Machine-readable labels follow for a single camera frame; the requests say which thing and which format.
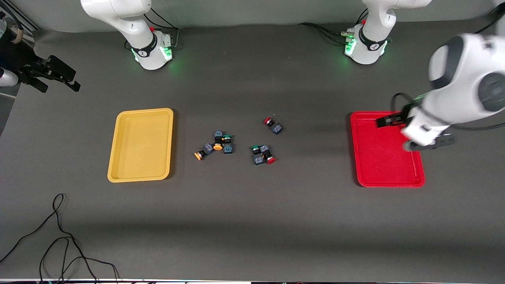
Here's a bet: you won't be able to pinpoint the red push button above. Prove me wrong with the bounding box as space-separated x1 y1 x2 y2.
259 144 277 165
263 116 283 135

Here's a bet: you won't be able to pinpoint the yellow plastic tray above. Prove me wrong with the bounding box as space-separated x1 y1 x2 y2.
107 108 174 183

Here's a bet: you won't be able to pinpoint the black left arm base cables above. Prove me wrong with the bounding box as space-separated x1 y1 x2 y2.
298 8 369 45

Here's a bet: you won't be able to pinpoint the black arm base cables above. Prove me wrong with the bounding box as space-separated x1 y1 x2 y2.
298 8 369 45
125 7 180 51

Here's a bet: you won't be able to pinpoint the red plastic tray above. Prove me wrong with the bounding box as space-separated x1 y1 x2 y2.
350 111 426 188

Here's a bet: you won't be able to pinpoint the long black loose cable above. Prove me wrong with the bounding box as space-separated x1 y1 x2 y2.
0 193 120 284

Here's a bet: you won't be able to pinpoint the black right arm base cables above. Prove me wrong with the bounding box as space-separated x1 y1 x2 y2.
125 7 180 51

